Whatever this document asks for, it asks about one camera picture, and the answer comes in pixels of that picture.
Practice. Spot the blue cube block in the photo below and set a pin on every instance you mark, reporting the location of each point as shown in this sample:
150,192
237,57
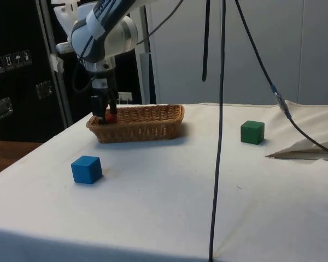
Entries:
84,170

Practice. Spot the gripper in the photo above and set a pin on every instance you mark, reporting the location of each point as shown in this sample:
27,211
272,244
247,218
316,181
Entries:
111,82

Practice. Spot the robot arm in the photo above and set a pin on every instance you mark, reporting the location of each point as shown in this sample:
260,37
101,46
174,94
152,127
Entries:
117,32

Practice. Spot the green cube block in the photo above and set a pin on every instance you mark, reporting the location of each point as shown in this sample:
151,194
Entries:
251,132

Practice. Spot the red cube block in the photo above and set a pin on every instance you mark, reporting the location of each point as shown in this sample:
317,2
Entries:
111,118

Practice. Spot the wicker basket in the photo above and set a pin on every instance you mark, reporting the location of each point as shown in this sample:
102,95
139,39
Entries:
142,131

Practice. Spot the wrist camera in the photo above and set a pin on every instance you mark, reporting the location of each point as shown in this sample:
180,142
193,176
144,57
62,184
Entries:
63,48

